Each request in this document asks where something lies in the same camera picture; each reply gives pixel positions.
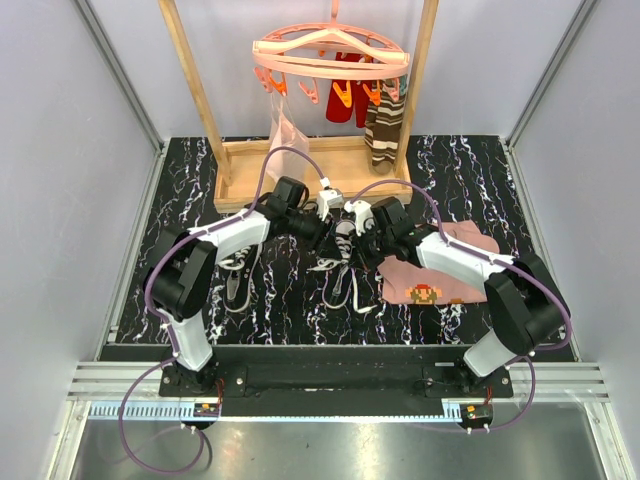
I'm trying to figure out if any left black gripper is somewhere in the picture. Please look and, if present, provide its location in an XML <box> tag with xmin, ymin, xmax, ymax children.
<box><xmin>286</xmin><ymin>206</ymin><xmax>343</xmax><ymax>261</ymax></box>

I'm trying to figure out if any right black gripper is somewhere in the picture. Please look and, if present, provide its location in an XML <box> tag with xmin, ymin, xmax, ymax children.
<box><xmin>348</xmin><ymin>222</ymin><xmax>394</xmax><ymax>273</ymax></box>

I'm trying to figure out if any black sneaker with white laces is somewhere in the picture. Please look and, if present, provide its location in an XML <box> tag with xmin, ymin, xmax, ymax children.
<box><xmin>310</xmin><ymin>220</ymin><xmax>374</xmax><ymax>314</ymax></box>

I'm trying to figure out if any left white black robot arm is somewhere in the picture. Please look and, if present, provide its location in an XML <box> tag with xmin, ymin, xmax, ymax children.
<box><xmin>144</xmin><ymin>177</ymin><xmax>344</xmax><ymax>396</ymax></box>

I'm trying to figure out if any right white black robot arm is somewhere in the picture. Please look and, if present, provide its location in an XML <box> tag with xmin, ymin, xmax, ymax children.
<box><xmin>345</xmin><ymin>197</ymin><xmax>571</xmax><ymax>397</ymax></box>

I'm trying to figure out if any pink mario t-shirt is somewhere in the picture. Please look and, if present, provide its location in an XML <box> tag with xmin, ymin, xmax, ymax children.
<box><xmin>378</xmin><ymin>220</ymin><xmax>500</xmax><ymax>305</ymax></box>

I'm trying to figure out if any pink bra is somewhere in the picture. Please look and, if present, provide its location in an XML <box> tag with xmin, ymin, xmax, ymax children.
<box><xmin>266</xmin><ymin>92</ymin><xmax>309</xmax><ymax>181</ymax></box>

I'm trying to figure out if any brown striped sock pair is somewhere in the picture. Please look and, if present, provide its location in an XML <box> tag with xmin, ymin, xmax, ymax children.
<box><xmin>364</xmin><ymin>76</ymin><xmax>407</xmax><ymax>175</ymax></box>

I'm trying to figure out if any red sock pair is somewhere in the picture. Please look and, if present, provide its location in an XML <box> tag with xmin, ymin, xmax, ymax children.
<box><xmin>325</xmin><ymin>79</ymin><xmax>373</xmax><ymax>128</ymax></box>

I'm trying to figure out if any pink round clip hanger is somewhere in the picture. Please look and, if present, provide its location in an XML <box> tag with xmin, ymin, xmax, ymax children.
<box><xmin>252</xmin><ymin>1</ymin><xmax>410</xmax><ymax>104</ymax></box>

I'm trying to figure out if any right small connector box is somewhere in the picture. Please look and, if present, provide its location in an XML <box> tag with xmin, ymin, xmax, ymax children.
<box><xmin>461</xmin><ymin>403</ymin><xmax>494</xmax><ymax>429</ymax></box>

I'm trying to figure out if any small connector box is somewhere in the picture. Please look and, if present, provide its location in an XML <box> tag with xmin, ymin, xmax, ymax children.
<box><xmin>193</xmin><ymin>402</ymin><xmax>222</xmax><ymax>418</ymax></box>
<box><xmin>461</xmin><ymin>403</ymin><xmax>494</xmax><ymax>429</ymax></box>

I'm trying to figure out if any left small connector box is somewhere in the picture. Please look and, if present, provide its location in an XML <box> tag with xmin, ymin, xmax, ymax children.
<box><xmin>193</xmin><ymin>402</ymin><xmax>222</xmax><ymax>418</ymax></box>

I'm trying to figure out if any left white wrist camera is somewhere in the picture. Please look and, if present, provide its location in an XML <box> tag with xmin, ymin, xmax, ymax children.
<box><xmin>316</xmin><ymin>177</ymin><xmax>344</xmax><ymax>221</ymax></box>

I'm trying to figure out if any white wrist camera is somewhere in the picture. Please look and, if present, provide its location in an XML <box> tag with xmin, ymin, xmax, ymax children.
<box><xmin>344</xmin><ymin>200</ymin><xmax>374</xmax><ymax>236</ymax></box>
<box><xmin>316</xmin><ymin>177</ymin><xmax>344</xmax><ymax>221</ymax></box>

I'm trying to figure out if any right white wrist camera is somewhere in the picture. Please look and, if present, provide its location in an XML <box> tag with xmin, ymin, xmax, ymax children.
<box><xmin>344</xmin><ymin>200</ymin><xmax>374</xmax><ymax>236</ymax></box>

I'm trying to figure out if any wooden drying rack frame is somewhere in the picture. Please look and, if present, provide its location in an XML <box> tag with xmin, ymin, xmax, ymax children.
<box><xmin>159</xmin><ymin>1</ymin><xmax>438</xmax><ymax>213</ymax></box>

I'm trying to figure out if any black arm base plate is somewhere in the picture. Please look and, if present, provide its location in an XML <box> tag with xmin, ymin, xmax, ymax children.
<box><xmin>159</xmin><ymin>345</ymin><xmax>514</xmax><ymax>421</ymax></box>

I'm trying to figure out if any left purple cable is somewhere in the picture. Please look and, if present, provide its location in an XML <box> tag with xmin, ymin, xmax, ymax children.
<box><xmin>117</xmin><ymin>145</ymin><xmax>329</xmax><ymax>474</ymax></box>

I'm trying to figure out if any purple cable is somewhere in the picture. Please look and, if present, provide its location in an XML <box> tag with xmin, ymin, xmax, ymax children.
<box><xmin>349</xmin><ymin>180</ymin><xmax>572</xmax><ymax>434</ymax></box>
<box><xmin>117</xmin><ymin>145</ymin><xmax>329</xmax><ymax>474</ymax></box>

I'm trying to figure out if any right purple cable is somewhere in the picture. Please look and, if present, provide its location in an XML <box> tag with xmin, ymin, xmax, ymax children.
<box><xmin>349</xmin><ymin>180</ymin><xmax>572</xmax><ymax>434</ymax></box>

